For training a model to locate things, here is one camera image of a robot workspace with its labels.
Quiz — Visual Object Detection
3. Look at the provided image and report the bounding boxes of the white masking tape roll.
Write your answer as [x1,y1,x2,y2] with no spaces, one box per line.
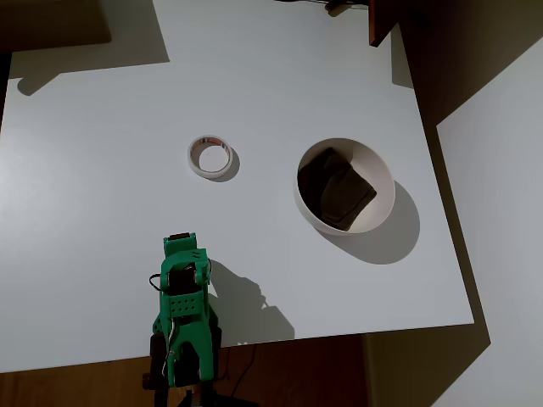
[187,134,233,178]

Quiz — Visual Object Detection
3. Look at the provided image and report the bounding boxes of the dark folded cloth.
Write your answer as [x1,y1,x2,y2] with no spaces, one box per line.
[296,147,378,232]

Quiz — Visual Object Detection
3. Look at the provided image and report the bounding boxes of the white round bowl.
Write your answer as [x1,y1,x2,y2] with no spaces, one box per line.
[292,137,396,235]

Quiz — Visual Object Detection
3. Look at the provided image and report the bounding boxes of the dark furniture panel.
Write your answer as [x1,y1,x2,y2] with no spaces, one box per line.
[0,0,113,53]

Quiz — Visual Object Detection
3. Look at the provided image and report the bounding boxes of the brown wooden board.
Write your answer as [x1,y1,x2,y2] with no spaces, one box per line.
[367,0,402,47]

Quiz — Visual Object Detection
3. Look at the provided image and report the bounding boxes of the thin black cable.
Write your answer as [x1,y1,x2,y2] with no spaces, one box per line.
[220,343,256,383]

